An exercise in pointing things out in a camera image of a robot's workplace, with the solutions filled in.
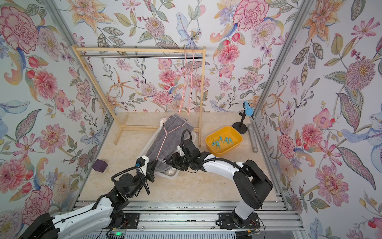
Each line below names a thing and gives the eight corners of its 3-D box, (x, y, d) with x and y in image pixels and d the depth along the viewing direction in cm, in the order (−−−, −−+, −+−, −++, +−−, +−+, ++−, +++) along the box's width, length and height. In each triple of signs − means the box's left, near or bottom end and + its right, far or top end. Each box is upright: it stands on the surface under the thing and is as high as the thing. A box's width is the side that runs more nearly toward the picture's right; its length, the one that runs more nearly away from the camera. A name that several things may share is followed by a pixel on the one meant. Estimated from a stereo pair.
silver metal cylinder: (252, 152, 102) (254, 150, 99) (247, 126, 117) (248, 123, 114) (256, 153, 101) (258, 150, 99) (250, 126, 117) (251, 123, 114)
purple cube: (95, 171, 94) (90, 166, 89) (101, 163, 97) (97, 158, 92) (103, 173, 92) (98, 169, 88) (109, 165, 96) (105, 161, 91)
